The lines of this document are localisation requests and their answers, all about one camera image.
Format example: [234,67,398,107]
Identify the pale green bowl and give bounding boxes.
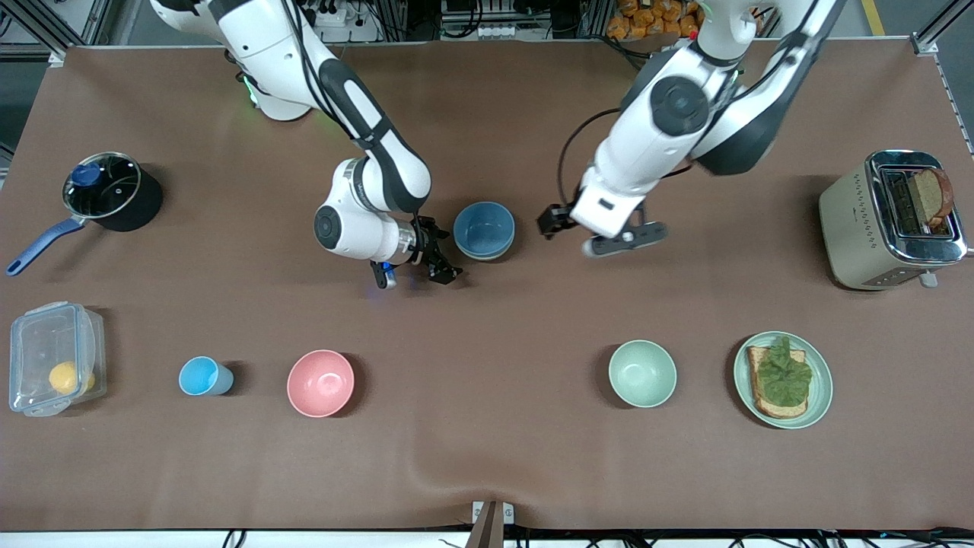
[609,339,677,409]
[455,237,515,263]

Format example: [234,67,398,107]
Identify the clear plastic lidded container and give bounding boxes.
[9,301,107,418]

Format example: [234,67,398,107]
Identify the bag of orange snacks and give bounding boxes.
[606,0,701,41]

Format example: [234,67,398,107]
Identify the yellow lemon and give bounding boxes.
[49,362,96,396]

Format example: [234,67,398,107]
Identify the aluminium frame rail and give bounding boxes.
[0,0,115,66]
[909,4,974,58]

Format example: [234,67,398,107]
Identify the brown bread slice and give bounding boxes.
[746,345,809,419]

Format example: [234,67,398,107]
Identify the beige and chrome toaster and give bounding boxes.
[820,150,969,292]

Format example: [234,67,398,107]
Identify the light blue cup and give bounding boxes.
[179,356,234,397]

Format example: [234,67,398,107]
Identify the brown table mat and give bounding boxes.
[0,40,974,532]

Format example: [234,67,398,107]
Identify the black pot with blue handle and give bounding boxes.
[6,151,164,276]

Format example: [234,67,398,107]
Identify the blue bowl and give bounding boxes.
[454,201,516,258]

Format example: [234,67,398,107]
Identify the brown toast slice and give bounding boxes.
[912,167,955,230]

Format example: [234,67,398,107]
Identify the left arm wrist camera bar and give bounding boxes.
[581,221,670,259]

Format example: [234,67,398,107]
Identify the glass lid with blue knob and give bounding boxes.
[62,152,142,220]

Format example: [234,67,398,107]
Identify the metal table edge bracket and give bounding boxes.
[472,500,515,548]

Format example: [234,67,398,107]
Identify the white empty power strip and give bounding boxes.
[440,21,520,41]

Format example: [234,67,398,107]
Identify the green lettuce leaf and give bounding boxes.
[756,336,813,407]

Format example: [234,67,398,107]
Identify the pale green plate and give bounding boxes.
[734,331,833,430]

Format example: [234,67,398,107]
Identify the white power strip with plugs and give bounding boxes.
[304,0,381,43]

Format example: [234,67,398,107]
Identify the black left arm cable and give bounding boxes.
[557,107,626,208]

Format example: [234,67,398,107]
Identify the pink bowl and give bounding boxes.
[287,349,355,419]

